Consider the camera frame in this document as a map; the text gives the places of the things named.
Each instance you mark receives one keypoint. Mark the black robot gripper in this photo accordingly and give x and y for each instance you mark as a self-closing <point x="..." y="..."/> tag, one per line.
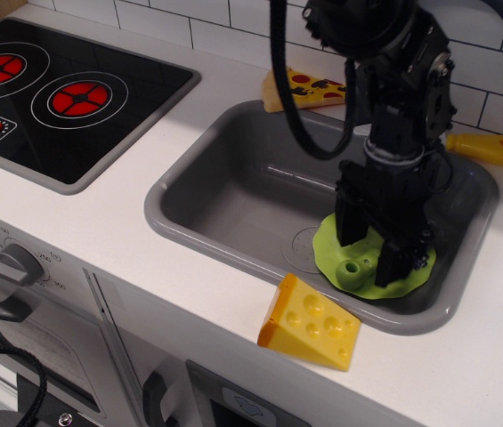
<point x="392" y="201"/>

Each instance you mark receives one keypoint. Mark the green handled grey spatula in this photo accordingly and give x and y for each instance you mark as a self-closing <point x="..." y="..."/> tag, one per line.
<point x="357" y="276"/>

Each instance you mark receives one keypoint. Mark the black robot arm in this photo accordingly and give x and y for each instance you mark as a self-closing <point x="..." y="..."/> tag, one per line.
<point x="398" y="65"/>

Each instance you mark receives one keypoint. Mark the green plastic plate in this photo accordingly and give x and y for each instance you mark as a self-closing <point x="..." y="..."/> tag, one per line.
<point x="328" y="252"/>

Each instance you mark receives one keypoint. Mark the grey plastic sink basin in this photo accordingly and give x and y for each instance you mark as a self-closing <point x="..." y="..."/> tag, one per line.
<point x="246" y="194"/>

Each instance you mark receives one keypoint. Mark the yellow toy cheese wedge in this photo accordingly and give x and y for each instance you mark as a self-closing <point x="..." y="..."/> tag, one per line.
<point x="305" y="324"/>

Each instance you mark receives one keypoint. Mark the toy pizza slice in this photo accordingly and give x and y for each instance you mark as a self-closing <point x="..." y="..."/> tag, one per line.
<point x="307" y="91"/>

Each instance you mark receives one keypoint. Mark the white toy oven door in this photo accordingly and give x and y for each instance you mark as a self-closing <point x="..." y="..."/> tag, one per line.
<point x="70" y="336"/>

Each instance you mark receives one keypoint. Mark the black toy stovetop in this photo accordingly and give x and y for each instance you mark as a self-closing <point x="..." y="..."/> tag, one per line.
<point x="70" y="107"/>

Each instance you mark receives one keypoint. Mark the grey oven knob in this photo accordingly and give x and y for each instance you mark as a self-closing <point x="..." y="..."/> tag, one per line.
<point x="19" y="266"/>

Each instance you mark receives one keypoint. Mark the yellow handled toy knife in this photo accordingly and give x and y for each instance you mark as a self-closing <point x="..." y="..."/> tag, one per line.
<point x="482" y="149"/>

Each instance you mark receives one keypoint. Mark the black cabinet door handle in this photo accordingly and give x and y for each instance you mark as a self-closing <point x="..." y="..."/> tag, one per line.
<point x="153" y="391"/>

